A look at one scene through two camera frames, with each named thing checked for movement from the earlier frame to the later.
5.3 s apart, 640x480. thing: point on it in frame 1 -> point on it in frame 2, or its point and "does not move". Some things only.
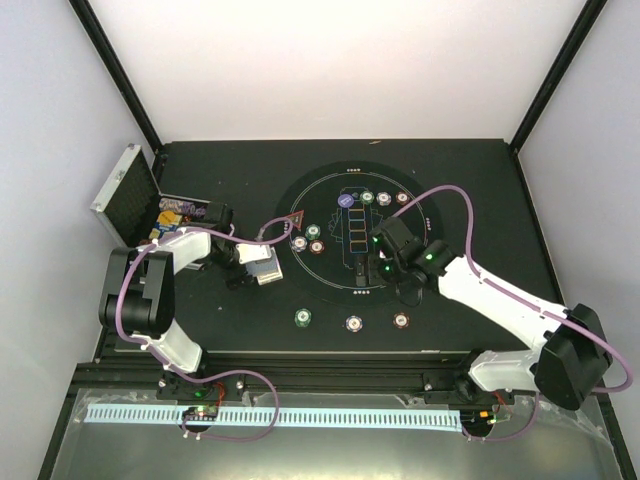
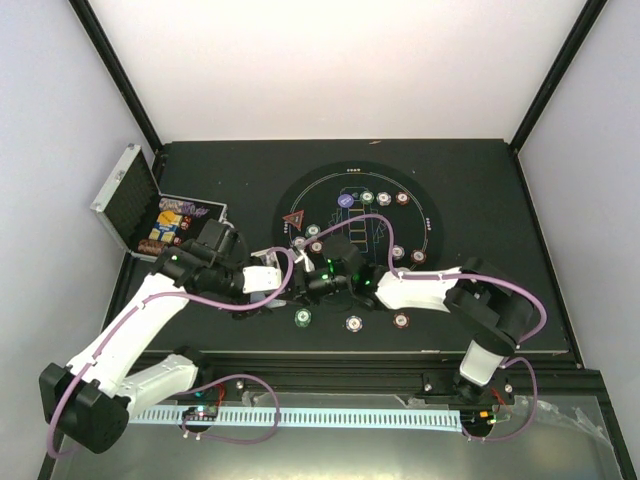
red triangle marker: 296,218 does not move
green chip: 312,232 does not move
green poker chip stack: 302,317 does not move
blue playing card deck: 267,266 -> 260,296
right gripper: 402,284 -> 301,289
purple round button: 345,200 does not move
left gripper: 230,276 -> 246,312
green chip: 367,197 does not move
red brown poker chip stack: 401,320 does not move
